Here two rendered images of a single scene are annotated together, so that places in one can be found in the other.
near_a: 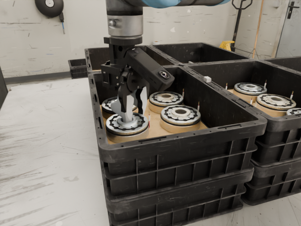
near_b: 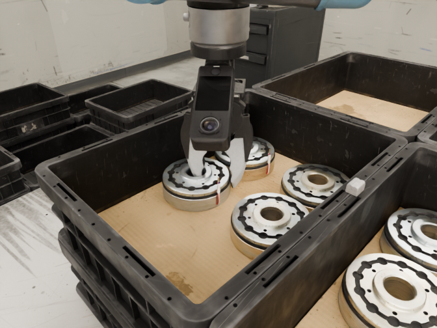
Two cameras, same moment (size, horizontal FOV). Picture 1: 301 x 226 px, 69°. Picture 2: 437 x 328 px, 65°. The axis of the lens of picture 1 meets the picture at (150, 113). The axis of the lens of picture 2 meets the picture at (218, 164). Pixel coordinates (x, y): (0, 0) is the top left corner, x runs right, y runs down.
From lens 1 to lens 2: 0.45 m
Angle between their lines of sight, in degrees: 53
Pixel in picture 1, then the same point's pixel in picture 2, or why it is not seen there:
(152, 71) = (198, 110)
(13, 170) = not seen: hidden behind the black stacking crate
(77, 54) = not seen: outside the picture
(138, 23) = (211, 23)
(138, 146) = (49, 187)
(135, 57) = (199, 79)
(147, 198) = (76, 264)
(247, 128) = (151, 289)
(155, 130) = (222, 214)
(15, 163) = not seen: hidden behind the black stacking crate
